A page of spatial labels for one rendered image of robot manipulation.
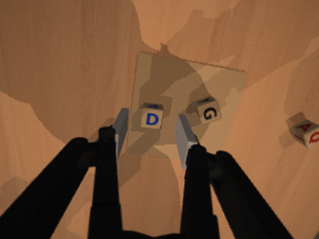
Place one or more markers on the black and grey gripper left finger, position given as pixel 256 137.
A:
pixel 37 211

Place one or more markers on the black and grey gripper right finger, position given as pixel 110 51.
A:
pixel 248 214

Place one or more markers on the tan flat mat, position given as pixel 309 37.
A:
pixel 176 84

